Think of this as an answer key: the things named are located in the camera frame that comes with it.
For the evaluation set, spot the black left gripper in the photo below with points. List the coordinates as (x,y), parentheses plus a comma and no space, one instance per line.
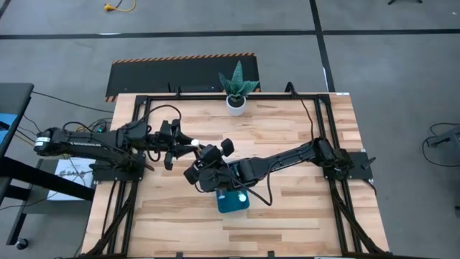
(166,140)

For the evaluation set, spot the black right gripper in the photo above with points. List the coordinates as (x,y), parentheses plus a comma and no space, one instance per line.
(210,158)

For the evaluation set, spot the teal pill bottle white cap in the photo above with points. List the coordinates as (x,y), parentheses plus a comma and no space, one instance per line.
(194,142)

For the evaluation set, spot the yellow pill bottle white cap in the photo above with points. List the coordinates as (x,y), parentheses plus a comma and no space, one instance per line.
(242,197)

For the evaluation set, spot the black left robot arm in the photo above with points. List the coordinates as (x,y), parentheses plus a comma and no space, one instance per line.
(82,144)

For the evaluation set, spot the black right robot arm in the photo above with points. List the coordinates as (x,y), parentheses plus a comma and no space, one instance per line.
(280,158)

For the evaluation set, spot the blue plastic basket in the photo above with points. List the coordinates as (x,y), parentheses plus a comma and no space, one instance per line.
(231,205)

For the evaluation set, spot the white plant pot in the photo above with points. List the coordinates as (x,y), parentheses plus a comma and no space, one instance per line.
(236,109)

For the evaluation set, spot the black hazard-striped floor mat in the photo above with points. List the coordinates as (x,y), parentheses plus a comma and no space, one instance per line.
(161,75)

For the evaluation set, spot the green snake plant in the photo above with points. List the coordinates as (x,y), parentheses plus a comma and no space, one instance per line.
(237,81)

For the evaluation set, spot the white paper sheet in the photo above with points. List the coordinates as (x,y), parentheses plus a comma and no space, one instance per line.
(70,183)

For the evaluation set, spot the black desk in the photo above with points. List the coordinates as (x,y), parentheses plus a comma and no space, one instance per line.
(14,97)

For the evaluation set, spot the blue panel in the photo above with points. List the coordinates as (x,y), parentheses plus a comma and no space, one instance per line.
(7,126)

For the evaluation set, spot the black tripod foot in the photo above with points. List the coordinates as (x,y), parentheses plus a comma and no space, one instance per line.
(395,1)

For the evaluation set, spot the black aluminium table frame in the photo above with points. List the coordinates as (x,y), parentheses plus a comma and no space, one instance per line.
(201,97)

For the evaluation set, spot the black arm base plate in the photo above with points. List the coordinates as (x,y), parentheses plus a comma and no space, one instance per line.
(115,174)
(361,169)

